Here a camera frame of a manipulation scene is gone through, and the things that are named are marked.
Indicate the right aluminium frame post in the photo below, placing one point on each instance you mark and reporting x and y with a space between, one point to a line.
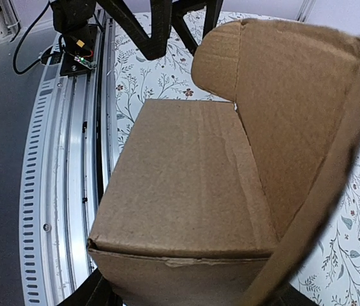
305 10

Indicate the brown cardboard box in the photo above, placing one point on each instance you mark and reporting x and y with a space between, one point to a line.
219 202

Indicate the front aluminium rail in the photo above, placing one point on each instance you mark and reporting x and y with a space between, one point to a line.
63 171

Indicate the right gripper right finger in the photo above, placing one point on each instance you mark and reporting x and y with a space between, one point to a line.
289 296

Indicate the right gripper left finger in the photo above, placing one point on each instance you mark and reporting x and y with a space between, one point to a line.
94 291

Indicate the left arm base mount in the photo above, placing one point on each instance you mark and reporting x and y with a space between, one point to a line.
77 36

